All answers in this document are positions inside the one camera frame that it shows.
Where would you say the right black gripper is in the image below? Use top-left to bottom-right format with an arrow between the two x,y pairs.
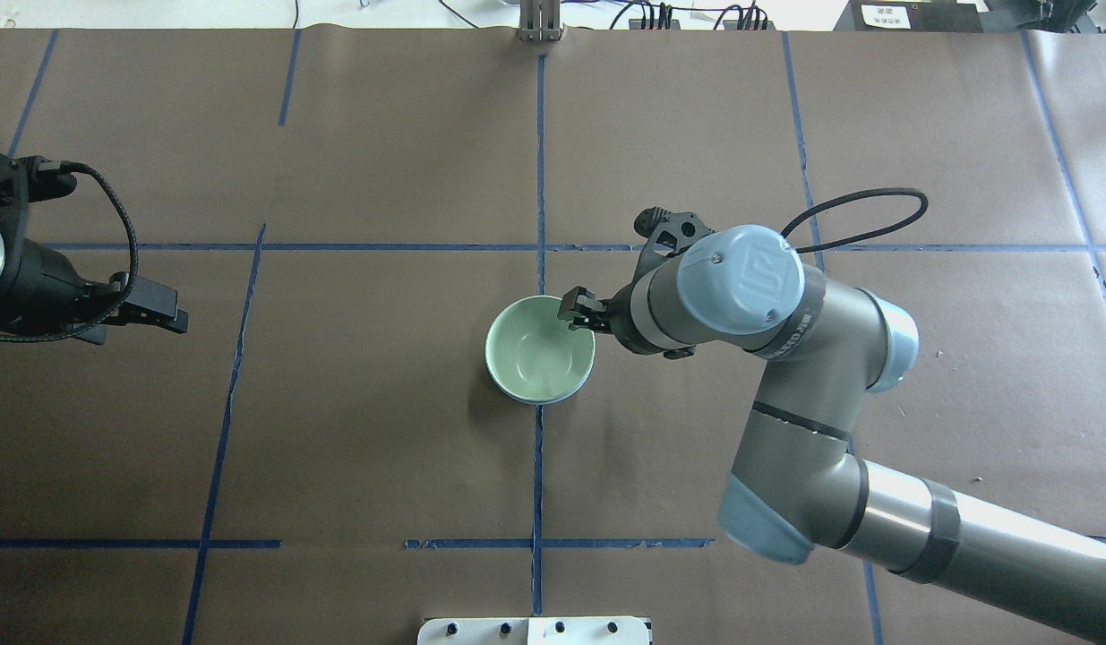
560,285 -> 654,356

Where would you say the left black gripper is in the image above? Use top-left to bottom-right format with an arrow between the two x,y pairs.
0,238 -> 191,344

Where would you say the green bowl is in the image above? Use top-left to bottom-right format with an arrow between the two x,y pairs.
484,295 -> 596,368

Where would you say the blue bowl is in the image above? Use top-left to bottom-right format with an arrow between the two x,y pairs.
486,362 -> 595,407

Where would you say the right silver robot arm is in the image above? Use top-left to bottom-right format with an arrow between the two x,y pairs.
559,225 -> 1106,644

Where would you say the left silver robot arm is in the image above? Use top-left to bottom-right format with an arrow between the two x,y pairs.
0,232 -> 189,346

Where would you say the black orange connector strip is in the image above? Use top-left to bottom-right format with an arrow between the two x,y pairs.
609,1 -> 776,32

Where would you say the black power adapter box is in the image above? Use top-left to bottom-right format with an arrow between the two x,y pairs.
832,1 -> 983,33

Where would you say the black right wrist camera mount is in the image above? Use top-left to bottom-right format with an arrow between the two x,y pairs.
633,207 -> 716,282

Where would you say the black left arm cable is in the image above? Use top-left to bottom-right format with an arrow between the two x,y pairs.
0,158 -> 140,345

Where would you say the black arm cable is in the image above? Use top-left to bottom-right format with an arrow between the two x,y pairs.
0,158 -> 140,345
778,188 -> 930,252

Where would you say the aluminium frame post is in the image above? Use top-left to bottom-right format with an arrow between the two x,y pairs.
517,0 -> 564,42

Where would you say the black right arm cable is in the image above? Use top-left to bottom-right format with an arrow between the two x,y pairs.
778,188 -> 930,252

